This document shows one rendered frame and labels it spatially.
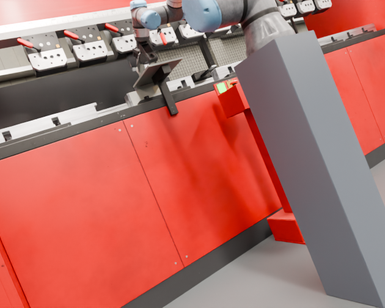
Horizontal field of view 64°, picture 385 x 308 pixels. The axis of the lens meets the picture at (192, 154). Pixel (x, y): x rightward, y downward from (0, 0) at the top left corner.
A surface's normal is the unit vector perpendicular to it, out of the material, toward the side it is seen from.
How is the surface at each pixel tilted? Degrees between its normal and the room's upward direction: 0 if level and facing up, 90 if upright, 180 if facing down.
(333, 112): 90
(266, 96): 90
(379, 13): 90
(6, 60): 90
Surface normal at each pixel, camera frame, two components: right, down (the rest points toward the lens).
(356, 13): -0.82, 0.35
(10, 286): 0.42, -0.15
